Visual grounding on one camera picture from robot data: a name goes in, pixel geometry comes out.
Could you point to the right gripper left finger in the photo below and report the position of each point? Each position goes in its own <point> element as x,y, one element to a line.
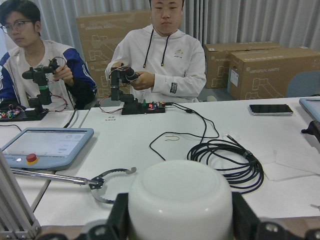
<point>116,227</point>

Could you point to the white plastic cup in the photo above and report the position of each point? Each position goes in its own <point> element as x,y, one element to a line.
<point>180,200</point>

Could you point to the green handled reacher grabber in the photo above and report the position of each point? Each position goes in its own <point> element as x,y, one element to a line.
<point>94,184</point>

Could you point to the blue teach pendant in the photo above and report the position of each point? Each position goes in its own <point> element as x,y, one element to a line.
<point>46,148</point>

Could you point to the person in blue jacket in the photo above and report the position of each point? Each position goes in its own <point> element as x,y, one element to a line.
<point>71,85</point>

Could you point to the aluminium frame post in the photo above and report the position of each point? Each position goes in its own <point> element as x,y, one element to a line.
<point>17,220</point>

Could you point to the cardboard box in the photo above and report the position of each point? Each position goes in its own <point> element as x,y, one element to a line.
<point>274,73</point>
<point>99,36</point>

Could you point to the cardboard box right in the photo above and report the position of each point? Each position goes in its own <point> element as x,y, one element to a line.
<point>274,73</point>

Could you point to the black smartphone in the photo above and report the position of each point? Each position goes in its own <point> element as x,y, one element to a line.
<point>270,110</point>

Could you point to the cardboard box behind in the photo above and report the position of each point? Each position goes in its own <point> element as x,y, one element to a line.
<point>99,36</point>

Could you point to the person in white hoodie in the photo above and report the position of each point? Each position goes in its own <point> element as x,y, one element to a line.
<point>170,63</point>

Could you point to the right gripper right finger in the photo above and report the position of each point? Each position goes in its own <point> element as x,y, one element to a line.
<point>247,226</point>

